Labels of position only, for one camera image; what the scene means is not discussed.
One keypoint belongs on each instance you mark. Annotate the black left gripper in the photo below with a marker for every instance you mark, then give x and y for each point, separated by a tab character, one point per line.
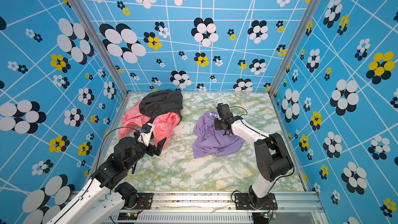
152	148

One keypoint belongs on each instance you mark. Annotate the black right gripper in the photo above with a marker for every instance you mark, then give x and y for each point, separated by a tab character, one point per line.
217	126

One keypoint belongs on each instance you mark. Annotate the purple cloth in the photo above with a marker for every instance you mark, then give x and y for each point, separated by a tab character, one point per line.
209	140

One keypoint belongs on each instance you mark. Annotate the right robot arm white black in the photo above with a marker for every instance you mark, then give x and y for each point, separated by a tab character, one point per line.
272	157

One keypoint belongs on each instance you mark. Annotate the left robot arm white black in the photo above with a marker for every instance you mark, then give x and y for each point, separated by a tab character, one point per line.
105	193

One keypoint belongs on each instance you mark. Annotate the pink patterned cloth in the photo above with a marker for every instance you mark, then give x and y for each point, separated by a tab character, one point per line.
163	124

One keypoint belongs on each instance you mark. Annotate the black cloth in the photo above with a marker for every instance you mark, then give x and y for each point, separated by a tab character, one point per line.
161	102

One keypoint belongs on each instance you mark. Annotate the left green circuit board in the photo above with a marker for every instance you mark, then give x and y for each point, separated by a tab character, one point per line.
127	217

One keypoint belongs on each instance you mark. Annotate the green circuit board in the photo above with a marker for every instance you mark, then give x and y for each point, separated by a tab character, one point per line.
127	217
260	218

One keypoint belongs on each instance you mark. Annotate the right green circuit board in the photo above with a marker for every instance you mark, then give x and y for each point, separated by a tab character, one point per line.
260	218

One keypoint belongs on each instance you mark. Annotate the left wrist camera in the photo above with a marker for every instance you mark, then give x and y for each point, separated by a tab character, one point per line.
146	134

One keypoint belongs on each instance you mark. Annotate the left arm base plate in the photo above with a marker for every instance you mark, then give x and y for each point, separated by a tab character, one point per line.
139	201

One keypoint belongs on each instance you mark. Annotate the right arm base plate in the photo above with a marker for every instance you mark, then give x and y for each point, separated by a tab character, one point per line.
249	201

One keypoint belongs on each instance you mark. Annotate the aluminium front rail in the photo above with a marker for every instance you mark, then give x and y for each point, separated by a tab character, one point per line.
217	208

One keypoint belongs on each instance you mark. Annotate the right aluminium corner post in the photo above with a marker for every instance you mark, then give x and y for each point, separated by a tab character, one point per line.
295	41

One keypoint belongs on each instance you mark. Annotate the aluminium corner post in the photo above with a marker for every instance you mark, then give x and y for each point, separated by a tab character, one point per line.
84	19
295	41

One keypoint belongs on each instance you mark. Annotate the left aluminium corner post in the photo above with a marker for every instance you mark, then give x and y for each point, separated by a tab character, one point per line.
84	19

